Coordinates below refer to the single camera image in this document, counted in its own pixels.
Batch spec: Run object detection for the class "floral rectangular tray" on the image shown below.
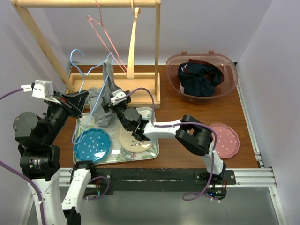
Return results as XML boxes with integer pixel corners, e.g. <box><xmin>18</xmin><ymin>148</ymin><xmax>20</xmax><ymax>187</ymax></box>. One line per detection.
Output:
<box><xmin>73</xmin><ymin>112</ymin><xmax>159</xmax><ymax>165</ymax></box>

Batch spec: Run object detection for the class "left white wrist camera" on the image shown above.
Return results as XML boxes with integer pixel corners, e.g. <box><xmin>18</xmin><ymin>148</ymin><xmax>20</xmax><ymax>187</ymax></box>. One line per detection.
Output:
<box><xmin>21</xmin><ymin>80</ymin><xmax>59</xmax><ymax>104</ymax></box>

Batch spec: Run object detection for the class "wooden clothes rack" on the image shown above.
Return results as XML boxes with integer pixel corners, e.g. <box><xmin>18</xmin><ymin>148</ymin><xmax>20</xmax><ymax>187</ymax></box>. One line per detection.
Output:
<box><xmin>11</xmin><ymin>0</ymin><xmax>161</xmax><ymax>109</ymax></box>

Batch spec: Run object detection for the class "pink plastic hanger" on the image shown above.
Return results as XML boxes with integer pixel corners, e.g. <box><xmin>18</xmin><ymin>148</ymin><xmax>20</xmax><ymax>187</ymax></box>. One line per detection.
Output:
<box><xmin>87</xmin><ymin>0</ymin><xmax>128</xmax><ymax>75</ymax></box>

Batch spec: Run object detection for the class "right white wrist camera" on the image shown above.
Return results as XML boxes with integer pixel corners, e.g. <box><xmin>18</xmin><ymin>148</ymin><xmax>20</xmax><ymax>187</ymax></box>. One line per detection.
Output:
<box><xmin>110</xmin><ymin>89</ymin><xmax>127</xmax><ymax>105</ymax></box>

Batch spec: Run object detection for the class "pink dotted plate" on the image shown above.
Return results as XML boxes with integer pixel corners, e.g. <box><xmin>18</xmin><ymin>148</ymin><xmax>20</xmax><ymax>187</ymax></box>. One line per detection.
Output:
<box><xmin>210</xmin><ymin>123</ymin><xmax>240</xmax><ymax>159</ymax></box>

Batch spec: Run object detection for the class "cream and blue plate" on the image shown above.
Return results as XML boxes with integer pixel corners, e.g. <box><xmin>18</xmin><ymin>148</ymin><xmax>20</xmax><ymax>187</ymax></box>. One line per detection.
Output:
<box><xmin>118</xmin><ymin>125</ymin><xmax>154</xmax><ymax>153</ymax></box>

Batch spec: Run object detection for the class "grey tank top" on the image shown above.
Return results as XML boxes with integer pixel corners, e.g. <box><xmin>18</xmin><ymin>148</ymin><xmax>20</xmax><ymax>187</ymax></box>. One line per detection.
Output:
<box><xmin>85</xmin><ymin>60</ymin><xmax>119</xmax><ymax>127</ymax></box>

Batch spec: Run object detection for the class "light blue hanger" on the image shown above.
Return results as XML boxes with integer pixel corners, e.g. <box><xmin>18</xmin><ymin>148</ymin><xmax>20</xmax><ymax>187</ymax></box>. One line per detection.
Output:
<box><xmin>69</xmin><ymin>49</ymin><xmax>115</xmax><ymax>146</ymax></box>

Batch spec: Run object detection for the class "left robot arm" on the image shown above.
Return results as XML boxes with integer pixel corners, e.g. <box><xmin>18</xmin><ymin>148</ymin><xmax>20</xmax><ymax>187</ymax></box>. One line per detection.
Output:
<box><xmin>13</xmin><ymin>91</ymin><xmax>97</xmax><ymax>225</ymax></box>

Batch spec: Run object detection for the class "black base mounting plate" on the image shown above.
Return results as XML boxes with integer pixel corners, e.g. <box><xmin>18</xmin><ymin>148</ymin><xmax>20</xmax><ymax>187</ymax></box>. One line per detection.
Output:
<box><xmin>79</xmin><ymin>167</ymin><xmax>236</xmax><ymax>200</ymax></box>

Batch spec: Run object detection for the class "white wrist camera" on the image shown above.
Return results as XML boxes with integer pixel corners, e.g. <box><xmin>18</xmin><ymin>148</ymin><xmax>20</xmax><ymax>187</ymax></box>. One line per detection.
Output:
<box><xmin>110</xmin><ymin>89</ymin><xmax>127</xmax><ymax>105</ymax></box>
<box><xmin>21</xmin><ymin>80</ymin><xmax>59</xmax><ymax>104</ymax></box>

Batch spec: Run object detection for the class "navy maroon tank top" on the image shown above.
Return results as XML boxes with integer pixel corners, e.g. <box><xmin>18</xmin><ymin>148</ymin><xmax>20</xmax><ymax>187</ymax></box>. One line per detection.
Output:
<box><xmin>177</xmin><ymin>59</ymin><xmax>224</xmax><ymax>97</ymax></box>

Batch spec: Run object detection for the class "pink transparent plastic bin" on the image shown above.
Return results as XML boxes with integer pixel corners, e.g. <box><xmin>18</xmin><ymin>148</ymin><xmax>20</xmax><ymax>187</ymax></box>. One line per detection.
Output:
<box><xmin>166</xmin><ymin>51</ymin><xmax>238</xmax><ymax>104</ymax></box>

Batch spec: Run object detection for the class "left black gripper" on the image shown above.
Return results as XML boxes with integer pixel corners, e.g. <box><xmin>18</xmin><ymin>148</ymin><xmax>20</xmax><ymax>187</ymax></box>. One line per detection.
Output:
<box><xmin>42</xmin><ymin>89</ymin><xmax>89</xmax><ymax>143</ymax></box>

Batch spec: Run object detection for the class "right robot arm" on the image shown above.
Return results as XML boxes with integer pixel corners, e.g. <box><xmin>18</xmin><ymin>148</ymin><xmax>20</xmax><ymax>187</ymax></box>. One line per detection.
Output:
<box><xmin>101</xmin><ymin>97</ymin><xmax>226</xmax><ymax>184</ymax></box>

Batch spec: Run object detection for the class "cream plastic hanger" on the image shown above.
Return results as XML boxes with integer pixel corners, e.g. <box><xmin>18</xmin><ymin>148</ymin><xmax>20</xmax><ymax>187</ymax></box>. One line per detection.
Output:
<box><xmin>127</xmin><ymin>0</ymin><xmax>140</xmax><ymax>79</ymax></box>

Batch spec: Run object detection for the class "blue dotted plate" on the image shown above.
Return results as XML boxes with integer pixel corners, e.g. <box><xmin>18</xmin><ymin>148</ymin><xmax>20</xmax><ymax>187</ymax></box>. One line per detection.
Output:
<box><xmin>73</xmin><ymin>128</ymin><xmax>112</xmax><ymax>164</ymax></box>

